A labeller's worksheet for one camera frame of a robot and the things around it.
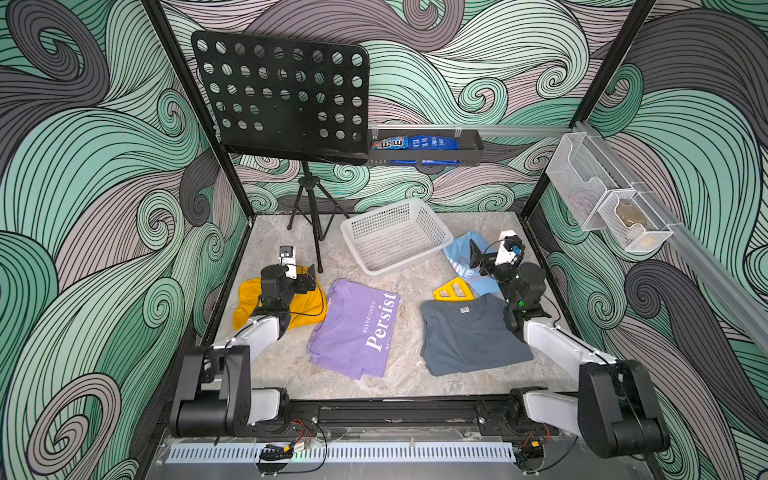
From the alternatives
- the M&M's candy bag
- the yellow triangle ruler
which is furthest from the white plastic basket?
the M&M's candy bag

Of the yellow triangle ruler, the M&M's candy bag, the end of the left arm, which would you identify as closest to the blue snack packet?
the M&M's candy bag

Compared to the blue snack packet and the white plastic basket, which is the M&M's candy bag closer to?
the blue snack packet

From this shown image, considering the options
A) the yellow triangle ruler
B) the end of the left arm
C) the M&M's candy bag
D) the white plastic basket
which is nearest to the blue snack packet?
the M&M's candy bag

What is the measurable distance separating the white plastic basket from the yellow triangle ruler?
0.40 feet

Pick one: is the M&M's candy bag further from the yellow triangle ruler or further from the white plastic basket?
the yellow triangle ruler

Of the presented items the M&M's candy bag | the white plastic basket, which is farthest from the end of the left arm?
the M&M's candy bag

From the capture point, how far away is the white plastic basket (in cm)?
108

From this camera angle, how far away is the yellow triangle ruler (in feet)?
3.18
